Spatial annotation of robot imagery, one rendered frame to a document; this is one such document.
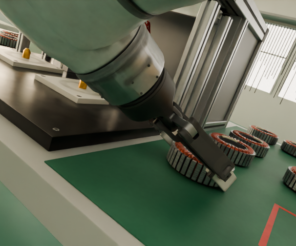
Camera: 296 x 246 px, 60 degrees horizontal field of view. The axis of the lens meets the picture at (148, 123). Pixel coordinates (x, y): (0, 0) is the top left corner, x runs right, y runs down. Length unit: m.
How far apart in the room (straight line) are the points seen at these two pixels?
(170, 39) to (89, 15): 0.60
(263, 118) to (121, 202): 6.66
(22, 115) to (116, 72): 0.19
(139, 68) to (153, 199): 0.16
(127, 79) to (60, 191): 0.13
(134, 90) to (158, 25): 0.58
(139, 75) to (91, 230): 0.16
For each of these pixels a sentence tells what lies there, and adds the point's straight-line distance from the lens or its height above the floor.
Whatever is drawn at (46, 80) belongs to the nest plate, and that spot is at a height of 0.78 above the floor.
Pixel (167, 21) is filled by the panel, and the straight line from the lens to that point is 0.82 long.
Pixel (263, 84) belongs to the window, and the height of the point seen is 1.15.
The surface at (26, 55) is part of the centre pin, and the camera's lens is 0.81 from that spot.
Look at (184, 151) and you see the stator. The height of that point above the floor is 0.79.
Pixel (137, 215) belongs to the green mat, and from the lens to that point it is 0.29.
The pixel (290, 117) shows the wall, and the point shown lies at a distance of 6.85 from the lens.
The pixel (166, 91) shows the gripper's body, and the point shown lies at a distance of 0.30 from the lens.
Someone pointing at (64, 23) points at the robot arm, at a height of 0.91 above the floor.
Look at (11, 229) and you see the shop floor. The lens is 1.37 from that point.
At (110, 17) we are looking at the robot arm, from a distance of 0.20.
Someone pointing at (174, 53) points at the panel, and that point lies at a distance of 0.78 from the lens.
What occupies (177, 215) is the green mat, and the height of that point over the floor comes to 0.75.
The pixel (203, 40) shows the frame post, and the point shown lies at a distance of 0.59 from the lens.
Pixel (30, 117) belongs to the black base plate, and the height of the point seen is 0.77.
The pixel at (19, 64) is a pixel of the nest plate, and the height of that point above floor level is 0.78.
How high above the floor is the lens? 0.91
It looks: 14 degrees down
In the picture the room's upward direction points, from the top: 20 degrees clockwise
